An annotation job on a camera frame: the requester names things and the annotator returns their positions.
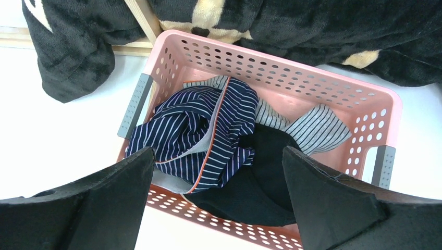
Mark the navy striped boxer shorts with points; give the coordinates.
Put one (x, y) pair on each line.
(195, 135)

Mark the black floral blanket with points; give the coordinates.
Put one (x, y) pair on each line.
(398, 41)

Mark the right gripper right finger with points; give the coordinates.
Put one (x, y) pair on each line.
(336, 211)

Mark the wooden clothes rack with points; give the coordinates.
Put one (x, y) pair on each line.
(13, 37)

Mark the grey striped underwear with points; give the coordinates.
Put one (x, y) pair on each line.
(317, 131)

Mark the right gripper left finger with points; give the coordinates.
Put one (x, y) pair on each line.
(100, 211)

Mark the black underwear beige waistband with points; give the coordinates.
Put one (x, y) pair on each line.
(256, 194)

